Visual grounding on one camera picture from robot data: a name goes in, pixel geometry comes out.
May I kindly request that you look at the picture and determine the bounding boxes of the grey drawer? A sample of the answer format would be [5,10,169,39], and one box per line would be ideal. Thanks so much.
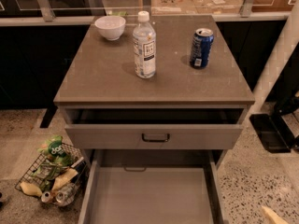
[78,150,228,224]
[65,108,243,149]

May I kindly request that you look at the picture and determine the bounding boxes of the clear plastic water bottle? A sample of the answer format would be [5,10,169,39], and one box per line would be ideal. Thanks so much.
[133,11,156,78]

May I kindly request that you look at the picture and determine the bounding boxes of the metal railing frame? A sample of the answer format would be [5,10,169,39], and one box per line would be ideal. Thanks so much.
[0,0,296,26]

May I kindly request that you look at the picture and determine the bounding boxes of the small silver can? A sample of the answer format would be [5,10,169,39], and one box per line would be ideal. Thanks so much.
[41,191,52,203]

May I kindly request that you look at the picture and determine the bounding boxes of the silver can in basket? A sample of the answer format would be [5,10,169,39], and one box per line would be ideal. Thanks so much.
[55,183,76,206]

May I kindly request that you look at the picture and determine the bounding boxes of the grey drawer cabinet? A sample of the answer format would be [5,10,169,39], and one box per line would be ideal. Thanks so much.
[54,15,254,224]

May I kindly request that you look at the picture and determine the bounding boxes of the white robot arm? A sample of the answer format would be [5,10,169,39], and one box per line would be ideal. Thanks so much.
[239,1,299,224]

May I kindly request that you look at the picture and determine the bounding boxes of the black floor tray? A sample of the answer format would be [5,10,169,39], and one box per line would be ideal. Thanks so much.
[249,114,299,153]

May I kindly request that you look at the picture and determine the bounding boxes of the blue soda can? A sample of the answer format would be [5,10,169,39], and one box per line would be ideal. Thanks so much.
[190,28,214,69]

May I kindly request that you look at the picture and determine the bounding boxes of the grey top drawer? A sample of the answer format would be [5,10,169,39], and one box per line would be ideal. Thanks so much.
[65,108,243,149]

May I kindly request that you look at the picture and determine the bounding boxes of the white ceramic bowl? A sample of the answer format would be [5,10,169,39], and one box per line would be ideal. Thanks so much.
[94,16,126,41]

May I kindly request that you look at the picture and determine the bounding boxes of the green snack bag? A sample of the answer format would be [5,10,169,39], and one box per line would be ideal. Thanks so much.
[38,135,73,166]

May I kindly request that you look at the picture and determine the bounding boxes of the yellow snack bag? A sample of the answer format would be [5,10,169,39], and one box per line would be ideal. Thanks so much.
[52,168,78,190]

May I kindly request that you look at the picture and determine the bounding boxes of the black wire basket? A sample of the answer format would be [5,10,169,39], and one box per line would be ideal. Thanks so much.
[15,143,88,206]

